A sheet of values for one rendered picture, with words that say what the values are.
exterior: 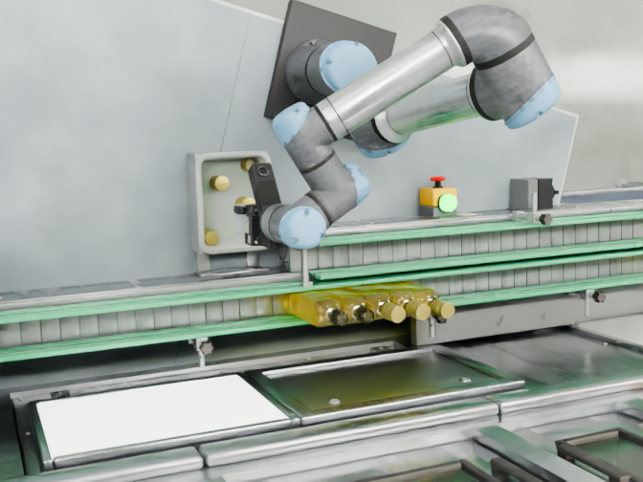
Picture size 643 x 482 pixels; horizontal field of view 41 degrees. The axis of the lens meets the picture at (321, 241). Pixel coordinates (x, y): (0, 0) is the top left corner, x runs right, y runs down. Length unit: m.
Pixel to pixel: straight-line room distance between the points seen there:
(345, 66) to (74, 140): 0.60
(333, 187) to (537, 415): 0.55
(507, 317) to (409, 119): 0.67
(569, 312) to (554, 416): 0.73
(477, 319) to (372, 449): 0.79
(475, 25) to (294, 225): 0.47
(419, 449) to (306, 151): 0.55
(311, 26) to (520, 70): 0.65
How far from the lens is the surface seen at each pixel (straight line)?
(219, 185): 1.92
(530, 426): 1.62
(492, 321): 2.20
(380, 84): 1.52
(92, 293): 1.83
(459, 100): 1.68
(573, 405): 1.69
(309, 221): 1.51
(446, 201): 2.12
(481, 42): 1.55
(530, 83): 1.57
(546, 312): 2.29
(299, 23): 2.04
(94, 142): 1.93
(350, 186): 1.55
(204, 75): 1.99
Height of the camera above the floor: 2.66
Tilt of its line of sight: 67 degrees down
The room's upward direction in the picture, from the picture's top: 105 degrees clockwise
